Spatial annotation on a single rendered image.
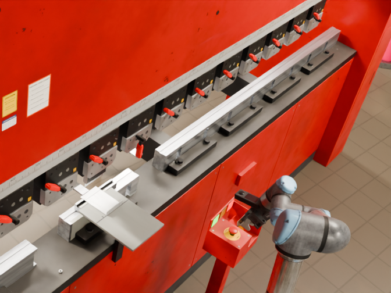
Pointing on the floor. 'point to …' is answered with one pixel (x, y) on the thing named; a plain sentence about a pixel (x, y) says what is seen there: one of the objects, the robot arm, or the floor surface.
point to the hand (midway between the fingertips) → (238, 222)
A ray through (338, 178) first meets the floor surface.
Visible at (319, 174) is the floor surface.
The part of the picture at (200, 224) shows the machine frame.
